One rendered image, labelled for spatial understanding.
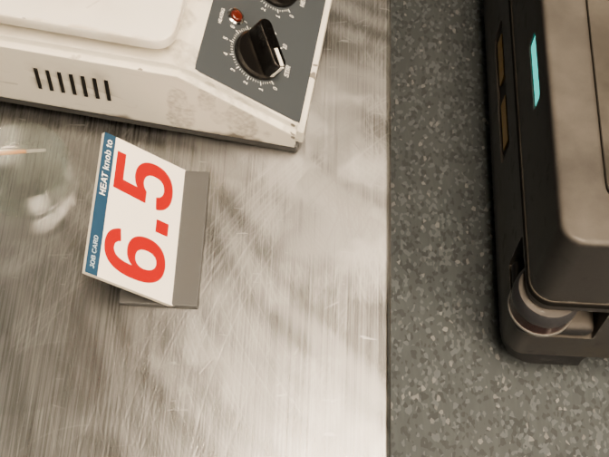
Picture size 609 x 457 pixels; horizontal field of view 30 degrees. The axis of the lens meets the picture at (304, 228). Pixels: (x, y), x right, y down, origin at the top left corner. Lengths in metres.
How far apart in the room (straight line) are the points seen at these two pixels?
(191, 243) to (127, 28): 0.13
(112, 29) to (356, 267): 0.19
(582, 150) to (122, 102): 0.64
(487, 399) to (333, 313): 0.82
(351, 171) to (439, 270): 0.83
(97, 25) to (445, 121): 1.05
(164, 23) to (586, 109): 0.69
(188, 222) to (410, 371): 0.82
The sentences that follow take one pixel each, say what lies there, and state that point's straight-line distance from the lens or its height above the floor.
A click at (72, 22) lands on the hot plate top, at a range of 0.65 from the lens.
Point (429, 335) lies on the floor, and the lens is 1.48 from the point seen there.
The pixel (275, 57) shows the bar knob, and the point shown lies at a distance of 0.67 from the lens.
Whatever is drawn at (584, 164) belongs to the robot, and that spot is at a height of 0.36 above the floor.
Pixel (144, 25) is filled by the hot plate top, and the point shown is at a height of 0.84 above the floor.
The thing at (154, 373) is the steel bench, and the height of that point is 0.75.
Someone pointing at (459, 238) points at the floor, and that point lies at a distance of 1.55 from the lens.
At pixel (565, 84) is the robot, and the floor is 0.36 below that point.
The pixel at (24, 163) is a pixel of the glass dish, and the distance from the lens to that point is 0.71.
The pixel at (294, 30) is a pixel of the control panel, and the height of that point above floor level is 0.79.
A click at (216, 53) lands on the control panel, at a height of 0.81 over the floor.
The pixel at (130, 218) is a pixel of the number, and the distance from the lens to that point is 0.65.
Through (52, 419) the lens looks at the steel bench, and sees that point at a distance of 0.63.
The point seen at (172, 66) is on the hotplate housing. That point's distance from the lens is 0.65.
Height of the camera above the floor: 1.34
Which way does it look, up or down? 61 degrees down
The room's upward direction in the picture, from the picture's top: 6 degrees clockwise
